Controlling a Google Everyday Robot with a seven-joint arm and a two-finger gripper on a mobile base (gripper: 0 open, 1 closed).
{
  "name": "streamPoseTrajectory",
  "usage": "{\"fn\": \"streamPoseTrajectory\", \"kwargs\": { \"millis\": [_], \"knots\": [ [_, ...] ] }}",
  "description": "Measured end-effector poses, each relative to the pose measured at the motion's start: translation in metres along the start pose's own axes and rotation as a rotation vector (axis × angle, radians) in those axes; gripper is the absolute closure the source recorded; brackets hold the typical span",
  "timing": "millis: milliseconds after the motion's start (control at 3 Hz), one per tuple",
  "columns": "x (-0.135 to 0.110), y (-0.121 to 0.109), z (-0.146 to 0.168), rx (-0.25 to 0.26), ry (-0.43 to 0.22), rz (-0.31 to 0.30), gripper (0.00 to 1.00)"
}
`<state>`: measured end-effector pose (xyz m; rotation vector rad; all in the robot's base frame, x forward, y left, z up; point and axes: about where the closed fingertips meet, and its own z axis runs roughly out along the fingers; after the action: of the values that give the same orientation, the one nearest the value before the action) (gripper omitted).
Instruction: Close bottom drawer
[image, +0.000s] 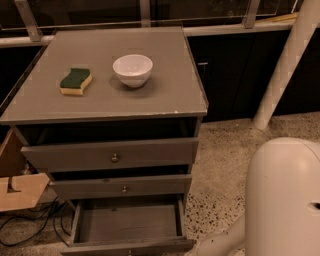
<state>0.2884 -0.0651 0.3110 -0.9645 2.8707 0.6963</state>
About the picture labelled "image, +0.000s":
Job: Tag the grey drawer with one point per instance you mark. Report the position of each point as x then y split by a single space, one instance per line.
112 155
129 226
122 187

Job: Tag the grey middle drawer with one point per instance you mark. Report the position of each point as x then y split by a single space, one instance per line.
122 187

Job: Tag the green yellow sponge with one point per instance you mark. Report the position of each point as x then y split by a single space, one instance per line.
76 82

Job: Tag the dark low cabinet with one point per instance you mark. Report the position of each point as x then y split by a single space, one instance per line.
235 70

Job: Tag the plywood box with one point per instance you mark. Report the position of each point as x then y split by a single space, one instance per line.
17 190

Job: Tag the grey wooden drawer cabinet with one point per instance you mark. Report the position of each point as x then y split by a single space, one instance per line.
171 104

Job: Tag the metal window railing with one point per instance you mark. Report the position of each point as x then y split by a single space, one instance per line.
33 22

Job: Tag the grey bottom drawer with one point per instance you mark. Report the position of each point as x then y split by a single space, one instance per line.
129 226

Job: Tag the white ceramic bowl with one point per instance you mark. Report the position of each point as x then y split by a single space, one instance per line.
133 70

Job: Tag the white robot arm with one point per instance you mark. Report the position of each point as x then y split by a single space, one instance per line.
282 215

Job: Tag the grey top drawer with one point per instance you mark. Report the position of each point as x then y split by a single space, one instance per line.
112 155

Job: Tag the white diagonal pillar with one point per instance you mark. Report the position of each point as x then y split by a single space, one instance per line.
301 32

